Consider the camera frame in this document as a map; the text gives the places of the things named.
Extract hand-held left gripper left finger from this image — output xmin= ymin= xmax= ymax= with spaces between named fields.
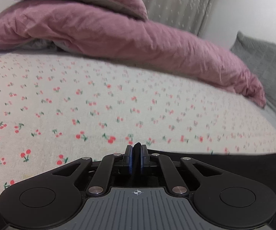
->
xmin=52 ymin=145 xmax=135 ymax=196

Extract cherry print bed sheet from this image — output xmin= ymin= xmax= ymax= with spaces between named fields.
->
xmin=0 ymin=52 xmax=276 ymax=200

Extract pink duvet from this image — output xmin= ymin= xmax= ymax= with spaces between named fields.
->
xmin=0 ymin=0 xmax=267 ymax=108

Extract grey star print curtain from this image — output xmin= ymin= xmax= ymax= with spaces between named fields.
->
xmin=138 ymin=0 xmax=216 ymax=37

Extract grey cloth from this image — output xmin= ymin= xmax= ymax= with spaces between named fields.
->
xmin=21 ymin=38 xmax=57 ymax=51

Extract black pants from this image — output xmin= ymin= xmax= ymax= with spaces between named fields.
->
xmin=0 ymin=136 xmax=276 ymax=230

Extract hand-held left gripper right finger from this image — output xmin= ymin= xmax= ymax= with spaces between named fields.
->
xmin=140 ymin=144 xmax=225 ymax=196

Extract grey quilted cushion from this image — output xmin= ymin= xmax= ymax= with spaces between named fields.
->
xmin=230 ymin=31 xmax=276 ymax=125

